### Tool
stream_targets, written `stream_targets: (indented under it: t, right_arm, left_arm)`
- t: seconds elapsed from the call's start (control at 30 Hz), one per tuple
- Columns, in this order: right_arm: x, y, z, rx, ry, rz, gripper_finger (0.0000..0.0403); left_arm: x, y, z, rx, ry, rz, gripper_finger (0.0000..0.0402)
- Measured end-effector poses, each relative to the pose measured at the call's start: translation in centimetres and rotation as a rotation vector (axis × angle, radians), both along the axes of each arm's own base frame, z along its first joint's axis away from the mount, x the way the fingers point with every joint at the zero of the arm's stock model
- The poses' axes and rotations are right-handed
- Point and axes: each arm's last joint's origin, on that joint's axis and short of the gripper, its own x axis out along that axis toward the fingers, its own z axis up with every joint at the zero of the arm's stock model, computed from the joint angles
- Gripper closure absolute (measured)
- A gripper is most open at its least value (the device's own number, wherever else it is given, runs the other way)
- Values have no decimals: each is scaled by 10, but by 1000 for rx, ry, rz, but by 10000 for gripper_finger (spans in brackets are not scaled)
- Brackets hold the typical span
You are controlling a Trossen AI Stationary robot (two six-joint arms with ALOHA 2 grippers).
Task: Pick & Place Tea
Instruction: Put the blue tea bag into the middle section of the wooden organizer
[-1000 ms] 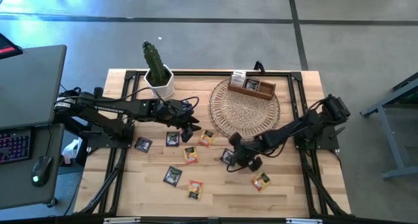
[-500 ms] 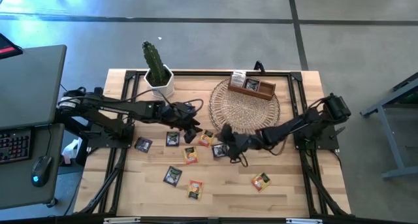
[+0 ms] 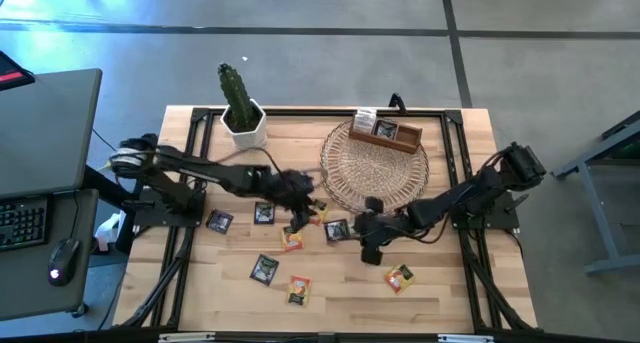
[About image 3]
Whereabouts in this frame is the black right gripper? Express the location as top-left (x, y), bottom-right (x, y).
top-left (355, 196), bottom-right (416, 267)

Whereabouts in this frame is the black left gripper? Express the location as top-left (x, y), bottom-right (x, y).
top-left (267, 168), bottom-right (329, 233)

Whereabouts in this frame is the yellow red tea packet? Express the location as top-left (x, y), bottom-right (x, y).
top-left (383, 263), bottom-right (416, 295)
top-left (307, 200), bottom-right (331, 228)
top-left (285, 275), bottom-right (313, 307)
top-left (278, 225), bottom-right (305, 253)

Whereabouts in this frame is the wooden tea organizer box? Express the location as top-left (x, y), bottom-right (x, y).
top-left (348, 107), bottom-right (424, 155)

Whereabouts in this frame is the round woven straw mat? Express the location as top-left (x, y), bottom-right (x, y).
top-left (319, 118), bottom-right (430, 218)

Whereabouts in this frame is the white hexagonal plant pot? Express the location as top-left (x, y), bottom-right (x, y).
top-left (219, 98), bottom-right (269, 151)

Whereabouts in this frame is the black table clamp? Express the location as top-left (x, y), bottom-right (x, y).
top-left (388, 92), bottom-right (408, 115)

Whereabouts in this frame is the tall green cactus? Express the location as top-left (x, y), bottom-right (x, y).
top-left (216, 62), bottom-right (256, 132)

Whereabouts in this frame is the black computer mouse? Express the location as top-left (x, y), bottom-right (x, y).
top-left (47, 237), bottom-right (81, 288)

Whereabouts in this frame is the grey raised desk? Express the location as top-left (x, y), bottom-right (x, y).
top-left (0, 67), bottom-right (104, 200)

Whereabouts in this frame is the black computer keyboard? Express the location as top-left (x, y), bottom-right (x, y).
top-left (0, 196), bottom-right (49, 253)

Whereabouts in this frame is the dark keyboard desk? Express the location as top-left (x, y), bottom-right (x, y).
top-left (0, 188), bottom-right (100, 322)

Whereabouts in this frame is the red black device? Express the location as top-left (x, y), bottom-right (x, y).
top-left (0, 50), bottom-right (36, 92)

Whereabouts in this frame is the black aluminium rig frame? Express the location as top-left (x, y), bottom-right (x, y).
top-left (114, 105), bottom-right (539, 334)

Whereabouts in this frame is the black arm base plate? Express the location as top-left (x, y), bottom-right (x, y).
top-left (132, 186), bottom-right (207, 229)
top-left (447, 190), bottom-right (521, 232)

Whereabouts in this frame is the white frame bracket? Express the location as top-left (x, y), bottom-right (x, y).
top-left (438, 334), bottom-right (495, 343)
top-left (158, 332), bottom-right (216, 342)

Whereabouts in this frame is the grey metal table frame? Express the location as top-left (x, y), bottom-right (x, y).
top-left (551, 110), bottom-right (640, 277)

